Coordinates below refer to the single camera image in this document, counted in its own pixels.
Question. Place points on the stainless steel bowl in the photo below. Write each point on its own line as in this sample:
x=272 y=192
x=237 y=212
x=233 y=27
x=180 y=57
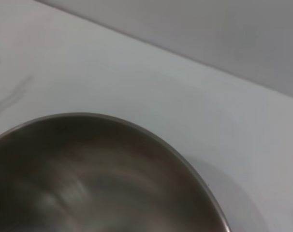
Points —
x=100 y=174

